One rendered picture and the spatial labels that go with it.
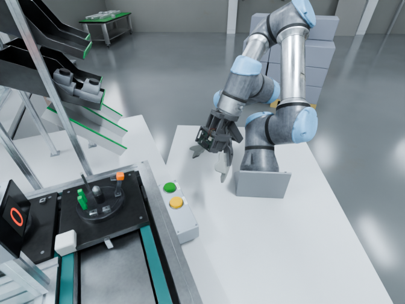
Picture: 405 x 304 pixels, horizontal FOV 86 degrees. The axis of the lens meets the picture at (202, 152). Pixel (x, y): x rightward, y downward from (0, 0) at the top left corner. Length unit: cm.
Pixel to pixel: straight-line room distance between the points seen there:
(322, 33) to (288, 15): 271
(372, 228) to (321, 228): 137
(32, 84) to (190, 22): 880
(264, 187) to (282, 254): 23
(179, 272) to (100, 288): 21
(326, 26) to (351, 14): 637
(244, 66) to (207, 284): 60
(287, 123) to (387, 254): 154
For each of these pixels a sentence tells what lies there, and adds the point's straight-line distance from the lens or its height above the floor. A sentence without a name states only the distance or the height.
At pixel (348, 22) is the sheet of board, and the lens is 1000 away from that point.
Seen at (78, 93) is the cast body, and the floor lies 123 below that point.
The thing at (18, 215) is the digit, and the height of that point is 120.
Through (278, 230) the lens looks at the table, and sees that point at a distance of 82.
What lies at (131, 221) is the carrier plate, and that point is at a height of 97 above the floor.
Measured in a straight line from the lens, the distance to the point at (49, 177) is 115.
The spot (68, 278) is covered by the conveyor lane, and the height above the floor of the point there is 95.
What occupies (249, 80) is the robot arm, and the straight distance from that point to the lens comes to 61.
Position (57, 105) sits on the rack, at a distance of 79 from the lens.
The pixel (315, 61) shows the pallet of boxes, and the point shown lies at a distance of 334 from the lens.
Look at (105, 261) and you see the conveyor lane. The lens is 72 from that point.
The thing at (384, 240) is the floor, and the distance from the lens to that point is 221.
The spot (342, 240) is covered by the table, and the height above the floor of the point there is 86.
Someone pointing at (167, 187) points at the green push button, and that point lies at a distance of 75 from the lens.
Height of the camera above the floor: 152
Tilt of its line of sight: 38 degrees down
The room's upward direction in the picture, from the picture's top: straight up
